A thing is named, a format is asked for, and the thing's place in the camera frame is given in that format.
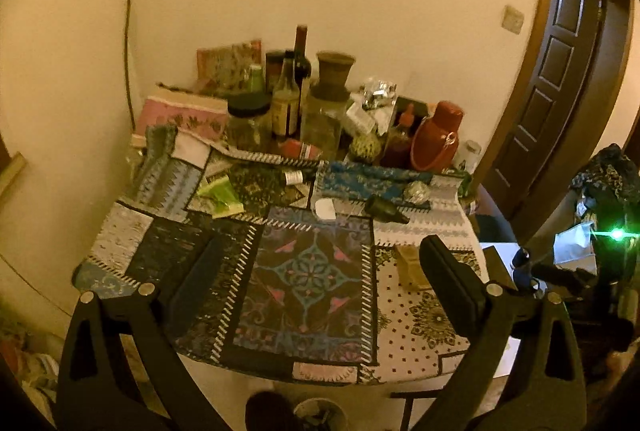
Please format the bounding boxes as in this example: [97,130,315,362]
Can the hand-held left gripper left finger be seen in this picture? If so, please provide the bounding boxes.
[52,233,229,431]

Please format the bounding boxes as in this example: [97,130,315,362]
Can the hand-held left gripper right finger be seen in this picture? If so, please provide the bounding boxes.
[414,234,588,431]

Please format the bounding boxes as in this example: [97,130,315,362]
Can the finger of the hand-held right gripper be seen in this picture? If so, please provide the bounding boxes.
[531,262,599,293]

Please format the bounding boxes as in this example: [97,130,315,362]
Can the white plastic basin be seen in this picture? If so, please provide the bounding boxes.
[292,398,349,431]

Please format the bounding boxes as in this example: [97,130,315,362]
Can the white plastic bag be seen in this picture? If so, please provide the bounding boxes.
[552,223,599,270]

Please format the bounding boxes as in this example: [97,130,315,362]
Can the small blue bottle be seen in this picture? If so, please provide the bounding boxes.
[511,248,539,293]

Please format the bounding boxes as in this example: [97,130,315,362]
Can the green snack packet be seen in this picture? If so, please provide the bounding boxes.
[196,176,246,218]

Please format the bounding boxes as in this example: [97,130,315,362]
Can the crumpled foil ball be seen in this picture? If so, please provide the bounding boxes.
[404,181,432,206]

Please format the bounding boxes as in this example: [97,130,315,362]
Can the dark green glass bottle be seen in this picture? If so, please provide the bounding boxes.
[364,194,411,225]

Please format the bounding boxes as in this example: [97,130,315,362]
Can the patchwork tablecloth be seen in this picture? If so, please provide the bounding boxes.
[72,124,490,385]

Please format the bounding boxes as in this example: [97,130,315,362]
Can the small glass jar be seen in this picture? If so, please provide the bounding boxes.
[462,140,482,168]

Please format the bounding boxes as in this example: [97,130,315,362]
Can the red thermos jug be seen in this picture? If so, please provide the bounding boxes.
[410,100,464,172]

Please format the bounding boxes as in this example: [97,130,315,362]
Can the white oval lid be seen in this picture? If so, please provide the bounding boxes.
[312,198,339,222]

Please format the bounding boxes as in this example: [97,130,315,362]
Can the red sauce bottle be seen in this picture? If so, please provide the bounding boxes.
[382,104,416,167]

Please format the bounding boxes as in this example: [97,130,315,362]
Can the glass jar with black lid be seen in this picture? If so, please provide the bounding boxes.
[226,94,273,153]

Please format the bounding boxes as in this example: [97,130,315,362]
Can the red white packet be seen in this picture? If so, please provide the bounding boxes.
[280,140,324,161]

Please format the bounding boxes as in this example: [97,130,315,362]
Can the pink patterned box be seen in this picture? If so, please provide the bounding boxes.
[135,94,231,148]

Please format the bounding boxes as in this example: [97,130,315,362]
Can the dark brown panelled door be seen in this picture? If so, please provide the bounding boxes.
[487,0,608,223]

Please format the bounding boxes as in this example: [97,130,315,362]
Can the clear bottle with brown label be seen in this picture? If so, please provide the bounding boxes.
[271,50,301,140]

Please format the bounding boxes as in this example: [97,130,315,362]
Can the large glass jar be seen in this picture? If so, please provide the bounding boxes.
[300,84,351,158]

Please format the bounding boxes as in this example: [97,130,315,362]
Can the silver foil bag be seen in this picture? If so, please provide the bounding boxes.
[360,78,399,112]

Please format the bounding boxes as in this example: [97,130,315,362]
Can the floral patterned box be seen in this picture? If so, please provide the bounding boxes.
[196,40,264,93]

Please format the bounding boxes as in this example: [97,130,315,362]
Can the thin wooden stick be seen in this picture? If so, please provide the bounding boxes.
[124,0,137,133]

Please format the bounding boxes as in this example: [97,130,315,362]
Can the clay vase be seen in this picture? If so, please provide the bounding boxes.
[315,52,356,102]

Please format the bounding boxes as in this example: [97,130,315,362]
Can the dark wine bottle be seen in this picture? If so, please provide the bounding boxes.
[292,25,312,112]

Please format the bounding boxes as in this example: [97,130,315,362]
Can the wall light switch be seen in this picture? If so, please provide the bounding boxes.
[501,4,526,33]

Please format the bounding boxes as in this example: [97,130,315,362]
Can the wooden door frame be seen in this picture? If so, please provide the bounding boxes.
[470,0,640,244]

